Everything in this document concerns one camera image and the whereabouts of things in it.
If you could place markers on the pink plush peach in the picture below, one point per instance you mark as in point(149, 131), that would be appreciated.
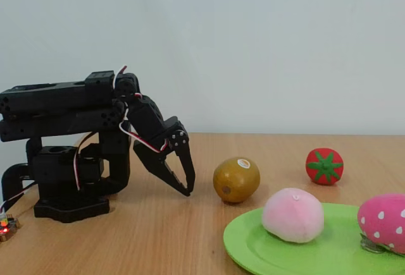
point(291, 215)

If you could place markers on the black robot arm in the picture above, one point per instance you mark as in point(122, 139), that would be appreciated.
point(63, 98)

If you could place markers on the green oval plate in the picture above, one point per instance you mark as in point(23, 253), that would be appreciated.
point(246, 246)

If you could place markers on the brown kiwi with sticker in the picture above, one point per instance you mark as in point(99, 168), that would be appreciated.
point(235, 180)

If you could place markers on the red plush tomato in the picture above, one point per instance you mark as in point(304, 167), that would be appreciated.
point(324, 167)

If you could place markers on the black table clamp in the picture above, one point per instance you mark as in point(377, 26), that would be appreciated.
point(9, 177)

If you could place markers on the small controller board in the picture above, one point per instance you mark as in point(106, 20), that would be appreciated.
point(8, 228)

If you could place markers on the pink white-dotted plush strawberry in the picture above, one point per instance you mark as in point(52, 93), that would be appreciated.
point(386, 218)

